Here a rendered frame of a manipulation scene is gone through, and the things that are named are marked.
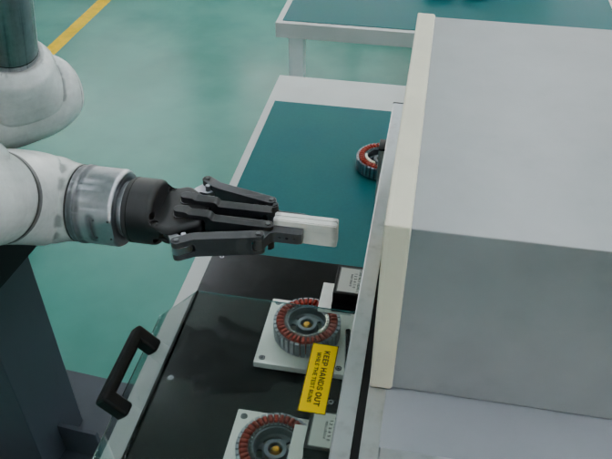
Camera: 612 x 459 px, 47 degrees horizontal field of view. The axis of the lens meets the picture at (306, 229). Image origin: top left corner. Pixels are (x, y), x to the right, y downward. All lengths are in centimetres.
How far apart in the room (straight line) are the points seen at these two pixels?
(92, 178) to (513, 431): 51
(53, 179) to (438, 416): 47
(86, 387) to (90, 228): 142
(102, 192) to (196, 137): 242
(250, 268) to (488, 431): 74
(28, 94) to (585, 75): 97
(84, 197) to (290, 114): 110
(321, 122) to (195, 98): 176
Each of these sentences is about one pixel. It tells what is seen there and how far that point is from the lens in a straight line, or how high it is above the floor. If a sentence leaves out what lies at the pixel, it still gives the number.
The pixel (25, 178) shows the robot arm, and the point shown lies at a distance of 77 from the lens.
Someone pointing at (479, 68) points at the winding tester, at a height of 132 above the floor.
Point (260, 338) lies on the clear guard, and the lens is 82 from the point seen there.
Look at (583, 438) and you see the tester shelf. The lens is 72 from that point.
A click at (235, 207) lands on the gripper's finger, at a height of 119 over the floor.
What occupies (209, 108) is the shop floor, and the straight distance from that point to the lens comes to 341.
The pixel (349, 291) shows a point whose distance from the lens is 108.
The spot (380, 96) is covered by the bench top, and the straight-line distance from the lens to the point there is 194.
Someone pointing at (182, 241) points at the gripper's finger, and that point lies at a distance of 75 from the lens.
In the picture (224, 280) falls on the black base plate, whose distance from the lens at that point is 132.
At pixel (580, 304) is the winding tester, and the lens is 63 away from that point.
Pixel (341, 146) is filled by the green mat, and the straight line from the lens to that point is 172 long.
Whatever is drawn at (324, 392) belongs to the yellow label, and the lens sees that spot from 77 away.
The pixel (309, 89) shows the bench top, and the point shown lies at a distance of 196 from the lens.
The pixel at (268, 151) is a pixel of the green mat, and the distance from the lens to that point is 170.
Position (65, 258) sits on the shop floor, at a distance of 266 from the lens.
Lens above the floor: 167
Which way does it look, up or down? 39 degrees down
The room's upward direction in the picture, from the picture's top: straight up
